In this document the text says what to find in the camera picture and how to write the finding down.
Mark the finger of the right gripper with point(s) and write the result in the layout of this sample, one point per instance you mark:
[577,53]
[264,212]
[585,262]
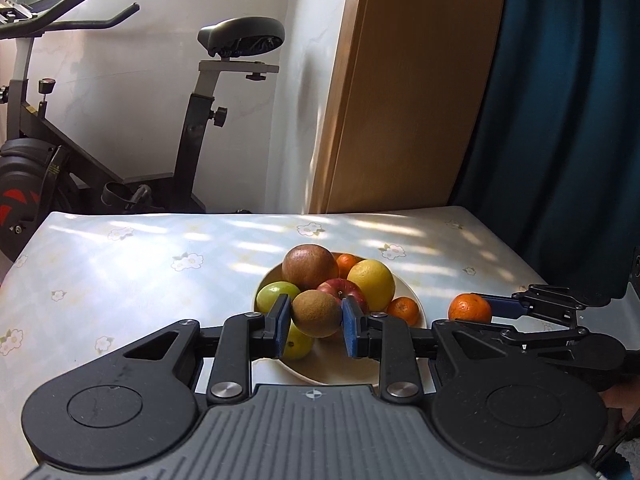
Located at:
[554,304]

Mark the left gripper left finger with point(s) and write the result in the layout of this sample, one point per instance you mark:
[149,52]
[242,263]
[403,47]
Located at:
[243,339]

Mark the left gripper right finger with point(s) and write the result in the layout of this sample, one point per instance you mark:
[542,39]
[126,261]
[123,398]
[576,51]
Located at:
[386,340]

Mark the green apple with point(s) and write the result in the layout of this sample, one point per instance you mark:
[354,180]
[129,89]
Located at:
[298,345]
[270,293]

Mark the yellow lemon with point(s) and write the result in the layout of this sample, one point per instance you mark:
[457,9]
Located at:
[375,281]

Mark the shiny red apple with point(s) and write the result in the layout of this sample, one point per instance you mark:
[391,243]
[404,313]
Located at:
[340,288]

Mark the brown kiwi fruit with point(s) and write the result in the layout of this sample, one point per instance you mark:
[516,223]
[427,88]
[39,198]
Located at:
[317,314]

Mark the small orange mandarin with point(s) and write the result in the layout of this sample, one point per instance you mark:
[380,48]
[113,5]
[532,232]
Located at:
[345,262]

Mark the dull brownish red apple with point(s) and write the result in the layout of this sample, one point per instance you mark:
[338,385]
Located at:
[309,265]

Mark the person right hand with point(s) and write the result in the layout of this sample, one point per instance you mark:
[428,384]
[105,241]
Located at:
[624,397]

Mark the dark teal curtain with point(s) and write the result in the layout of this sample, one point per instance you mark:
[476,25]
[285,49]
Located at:
[552,167]

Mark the floral plaid tablecloth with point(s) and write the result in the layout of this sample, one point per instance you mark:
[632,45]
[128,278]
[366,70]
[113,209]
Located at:
[85,286]

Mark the wooden door panel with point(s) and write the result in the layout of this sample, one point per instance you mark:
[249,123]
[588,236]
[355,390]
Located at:
[405,91]

